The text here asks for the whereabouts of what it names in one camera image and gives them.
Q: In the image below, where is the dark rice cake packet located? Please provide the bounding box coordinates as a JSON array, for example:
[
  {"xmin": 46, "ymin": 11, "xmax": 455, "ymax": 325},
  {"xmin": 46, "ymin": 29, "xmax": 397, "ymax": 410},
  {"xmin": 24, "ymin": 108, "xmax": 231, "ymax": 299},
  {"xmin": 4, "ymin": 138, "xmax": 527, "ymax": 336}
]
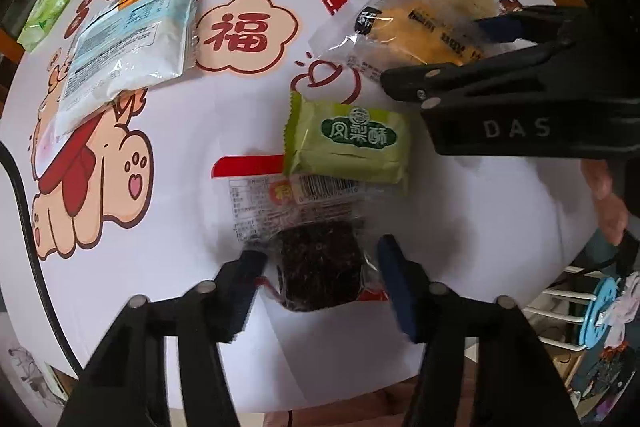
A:
[{"xmin": 211, "ymin": 153, "xmax": 398, "ymax": 314}]

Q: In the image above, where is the large white labelled packet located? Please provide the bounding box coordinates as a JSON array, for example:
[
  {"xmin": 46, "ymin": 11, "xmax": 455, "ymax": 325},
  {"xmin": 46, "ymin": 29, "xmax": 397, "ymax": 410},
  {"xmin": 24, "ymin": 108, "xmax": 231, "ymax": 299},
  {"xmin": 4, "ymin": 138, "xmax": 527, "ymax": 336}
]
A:
[{"xmin": 52, "ymin": 0, "xmax": 201, "ymax": 138}]

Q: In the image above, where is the green wet wipes pack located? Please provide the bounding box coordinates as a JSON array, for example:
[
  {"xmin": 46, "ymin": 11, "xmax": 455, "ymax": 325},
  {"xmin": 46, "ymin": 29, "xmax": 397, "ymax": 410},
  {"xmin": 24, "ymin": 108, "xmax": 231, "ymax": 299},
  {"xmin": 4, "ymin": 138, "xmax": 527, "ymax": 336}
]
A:
[{"xmin": 17, "ymin": 0, "xmax": 73, "ymax": 52}]

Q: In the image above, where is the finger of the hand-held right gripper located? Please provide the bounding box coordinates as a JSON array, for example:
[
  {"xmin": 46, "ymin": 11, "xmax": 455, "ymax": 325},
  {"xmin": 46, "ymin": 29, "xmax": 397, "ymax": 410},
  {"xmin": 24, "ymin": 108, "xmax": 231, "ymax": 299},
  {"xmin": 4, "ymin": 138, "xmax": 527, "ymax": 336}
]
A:
[
  {"xmin": 380, "ymin": 40, "xmax": 577, "ymax": 105},
  {"xmin": 472, "ymin": 5, "xmax": 592, "ymax": 52}
]

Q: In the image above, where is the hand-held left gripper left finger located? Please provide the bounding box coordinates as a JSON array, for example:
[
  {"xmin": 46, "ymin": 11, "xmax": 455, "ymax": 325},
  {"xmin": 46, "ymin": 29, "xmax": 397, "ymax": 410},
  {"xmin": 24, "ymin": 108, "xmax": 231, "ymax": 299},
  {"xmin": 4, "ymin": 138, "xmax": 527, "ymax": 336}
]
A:
[{"xmin": 59, "ymin": 249, "xmax": 268, "ymax": 427}]

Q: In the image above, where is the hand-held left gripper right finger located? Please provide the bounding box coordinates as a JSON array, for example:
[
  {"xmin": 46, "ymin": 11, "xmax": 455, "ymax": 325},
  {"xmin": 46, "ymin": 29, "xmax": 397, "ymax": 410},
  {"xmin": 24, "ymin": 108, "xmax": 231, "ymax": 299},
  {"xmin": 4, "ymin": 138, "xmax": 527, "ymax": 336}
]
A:
[{"xmin": 376, "ymin": 234, "xmax": 583, "ymax": 427}]

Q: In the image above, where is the black cable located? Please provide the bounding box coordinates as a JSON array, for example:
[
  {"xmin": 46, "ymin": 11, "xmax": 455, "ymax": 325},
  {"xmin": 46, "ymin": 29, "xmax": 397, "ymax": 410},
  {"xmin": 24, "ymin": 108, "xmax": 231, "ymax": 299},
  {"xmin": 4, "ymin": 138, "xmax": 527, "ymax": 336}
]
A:
[{"xmin": 0, "ymin": 142, "xmax": 83, "ymax": 378}]

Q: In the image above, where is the green pastry packet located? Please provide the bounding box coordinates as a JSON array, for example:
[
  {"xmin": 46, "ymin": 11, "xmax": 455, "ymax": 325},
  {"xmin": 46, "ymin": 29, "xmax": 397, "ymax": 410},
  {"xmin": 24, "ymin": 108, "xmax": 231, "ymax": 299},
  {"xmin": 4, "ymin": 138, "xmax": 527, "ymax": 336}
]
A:
[{"xmin": 282, "ymin": 91, "xmax": 412, "ymax": 185}]

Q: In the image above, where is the blue round stool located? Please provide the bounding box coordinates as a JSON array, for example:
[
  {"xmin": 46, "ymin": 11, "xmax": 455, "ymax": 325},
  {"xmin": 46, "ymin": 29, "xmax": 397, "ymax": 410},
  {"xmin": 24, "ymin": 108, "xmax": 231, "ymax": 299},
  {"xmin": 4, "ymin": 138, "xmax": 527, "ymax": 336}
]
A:
[{"xmin": 580, "ymin": 277, "xmax": 633, "ymax": 350}]

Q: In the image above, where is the yellow cake packet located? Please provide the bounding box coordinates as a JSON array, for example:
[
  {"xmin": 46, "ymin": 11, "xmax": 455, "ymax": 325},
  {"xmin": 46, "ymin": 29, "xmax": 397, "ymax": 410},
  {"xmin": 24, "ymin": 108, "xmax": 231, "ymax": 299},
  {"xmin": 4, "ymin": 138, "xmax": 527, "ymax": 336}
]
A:
[{"xmin": 307, "ymin": 0, "xmax": 501, "ymax": 82}]

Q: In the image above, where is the person's right hand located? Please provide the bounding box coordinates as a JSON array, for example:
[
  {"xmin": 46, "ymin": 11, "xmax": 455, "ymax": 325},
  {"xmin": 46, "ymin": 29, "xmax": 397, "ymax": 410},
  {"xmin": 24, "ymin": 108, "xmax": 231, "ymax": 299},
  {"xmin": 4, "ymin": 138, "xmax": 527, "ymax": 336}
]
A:
[{"xmin": 580, "ymin": 159, "xmax": 630, "ymax": 245}]

